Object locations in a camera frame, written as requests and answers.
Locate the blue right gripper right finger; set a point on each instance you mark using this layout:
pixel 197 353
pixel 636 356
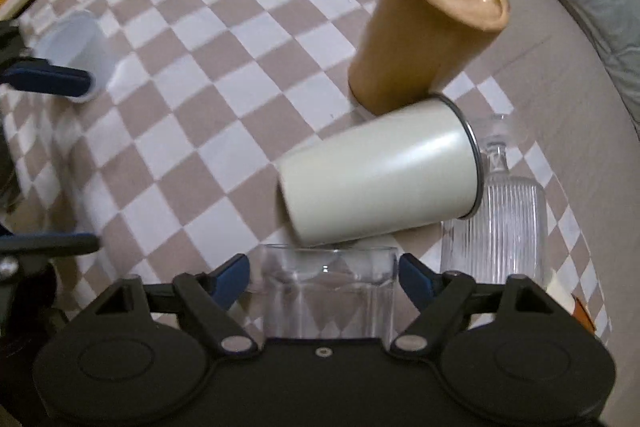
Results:
pixel 421 284

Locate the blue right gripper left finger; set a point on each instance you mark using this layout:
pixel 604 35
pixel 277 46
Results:
pixel 227 283

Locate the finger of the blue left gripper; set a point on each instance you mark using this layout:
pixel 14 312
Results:
pixel 39 76
pixel 50 244

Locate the clear glass handled mug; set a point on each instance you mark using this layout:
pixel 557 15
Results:
pixel 328 293

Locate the white plastic cup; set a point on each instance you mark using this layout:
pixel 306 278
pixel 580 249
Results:
pixel 78 42

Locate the clear ribbed glass cup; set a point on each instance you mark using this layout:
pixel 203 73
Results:
pixel 508 232

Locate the cream cup with brown sleeve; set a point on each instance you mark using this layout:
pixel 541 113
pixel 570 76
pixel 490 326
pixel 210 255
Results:
pixel 569 302

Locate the cream metal tumbler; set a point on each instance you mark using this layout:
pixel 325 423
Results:
pixel 412 167

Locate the beige white checkered cloth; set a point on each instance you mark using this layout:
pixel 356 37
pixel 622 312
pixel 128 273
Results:
pixel 173 165

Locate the tan cylindrical tumbler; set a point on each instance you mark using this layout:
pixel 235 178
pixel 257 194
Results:
pixel 411 48

